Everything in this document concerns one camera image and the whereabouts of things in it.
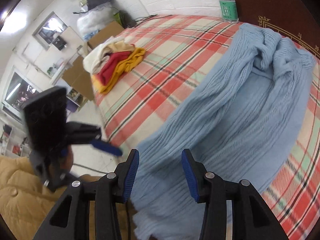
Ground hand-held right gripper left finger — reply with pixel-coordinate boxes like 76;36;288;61
32;149;140;240

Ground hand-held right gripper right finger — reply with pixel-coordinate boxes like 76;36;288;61
181;148;289;240

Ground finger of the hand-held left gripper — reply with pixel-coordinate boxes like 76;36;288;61
65;121;123;157

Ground light blue knit sweater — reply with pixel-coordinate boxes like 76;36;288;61
130;22;317;240

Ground folded yellow red cream clothes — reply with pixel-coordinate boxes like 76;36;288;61
91;47;147;95

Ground large window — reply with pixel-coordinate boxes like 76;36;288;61
2;71;43;117

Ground white shelf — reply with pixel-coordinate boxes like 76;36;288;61
0;124;30;158

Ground brown cardboard box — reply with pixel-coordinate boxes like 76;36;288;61
61;55;96;102
86;21;125;50

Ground red folded garment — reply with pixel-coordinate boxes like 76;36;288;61
99;51;132;85

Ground tan puffer jacket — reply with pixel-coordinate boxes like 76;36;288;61
0;155;135;240

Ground cream folded garment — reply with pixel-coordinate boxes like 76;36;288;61
82;36;135;74

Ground white plastic bag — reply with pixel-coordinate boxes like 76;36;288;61
76;7;114;42

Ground red plaid blanket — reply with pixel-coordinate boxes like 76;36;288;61
91;14;320;240

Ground green bag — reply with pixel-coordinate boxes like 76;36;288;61
114;10;134;28

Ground black box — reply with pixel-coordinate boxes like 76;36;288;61
86;0;112;9

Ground green label water bottle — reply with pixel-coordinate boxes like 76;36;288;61
218;0;239;23

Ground dark wooden headboard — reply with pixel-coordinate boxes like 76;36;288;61
212;0;320;60

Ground black floor cable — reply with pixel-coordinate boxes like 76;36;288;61
72;163;105;175

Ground small black wall device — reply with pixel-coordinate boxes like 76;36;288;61
52;36;67;50

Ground wall window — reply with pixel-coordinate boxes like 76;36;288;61
32;12;68;49

